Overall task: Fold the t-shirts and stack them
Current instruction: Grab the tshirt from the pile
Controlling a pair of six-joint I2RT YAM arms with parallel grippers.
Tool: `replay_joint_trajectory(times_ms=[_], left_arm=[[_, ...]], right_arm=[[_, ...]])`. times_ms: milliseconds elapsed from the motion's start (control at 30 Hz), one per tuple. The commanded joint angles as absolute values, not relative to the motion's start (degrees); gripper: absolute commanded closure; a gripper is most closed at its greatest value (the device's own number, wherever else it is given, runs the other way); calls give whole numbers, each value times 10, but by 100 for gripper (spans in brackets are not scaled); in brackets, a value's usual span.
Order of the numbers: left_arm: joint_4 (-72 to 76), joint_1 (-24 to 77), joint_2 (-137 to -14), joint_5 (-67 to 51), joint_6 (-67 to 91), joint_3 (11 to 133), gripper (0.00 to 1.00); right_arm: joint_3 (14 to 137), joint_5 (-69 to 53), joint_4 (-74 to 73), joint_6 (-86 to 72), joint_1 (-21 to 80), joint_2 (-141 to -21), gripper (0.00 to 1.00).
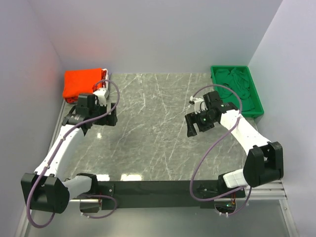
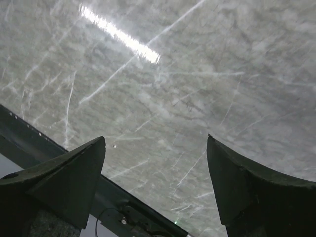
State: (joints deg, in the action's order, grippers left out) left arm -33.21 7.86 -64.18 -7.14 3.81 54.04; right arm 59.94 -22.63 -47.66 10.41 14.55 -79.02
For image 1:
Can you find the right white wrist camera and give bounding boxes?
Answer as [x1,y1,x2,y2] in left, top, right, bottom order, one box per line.
[189,96,207,114]

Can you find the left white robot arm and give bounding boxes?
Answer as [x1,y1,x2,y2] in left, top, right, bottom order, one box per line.
[21,93,118,214]

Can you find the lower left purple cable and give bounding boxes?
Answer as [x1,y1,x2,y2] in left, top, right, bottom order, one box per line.
[79,194,118,219]

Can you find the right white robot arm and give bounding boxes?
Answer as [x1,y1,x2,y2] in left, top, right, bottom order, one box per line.
[185,91,284,197]

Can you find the green t shirt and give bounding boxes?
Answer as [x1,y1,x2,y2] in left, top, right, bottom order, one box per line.
[215,67,255,112]

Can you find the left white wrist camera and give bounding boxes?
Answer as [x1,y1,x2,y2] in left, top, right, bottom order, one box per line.
[93,87,109,106]

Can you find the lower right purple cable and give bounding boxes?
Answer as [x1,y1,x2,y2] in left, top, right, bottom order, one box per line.
[217,186,253,217]

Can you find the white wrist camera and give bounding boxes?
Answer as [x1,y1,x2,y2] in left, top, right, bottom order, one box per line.
[93,87,109,106]
[189,96,207,114]

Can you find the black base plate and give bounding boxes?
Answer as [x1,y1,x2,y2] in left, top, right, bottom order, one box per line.
[97,180,233,210]

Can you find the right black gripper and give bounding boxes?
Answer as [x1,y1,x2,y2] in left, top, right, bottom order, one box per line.
[185,108,217,137]

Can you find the folded red white t shirt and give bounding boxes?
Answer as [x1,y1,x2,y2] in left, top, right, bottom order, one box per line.
[66,68,110,104]

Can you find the green plastic bin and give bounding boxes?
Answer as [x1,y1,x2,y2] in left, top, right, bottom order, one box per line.
[210,65,264,118]

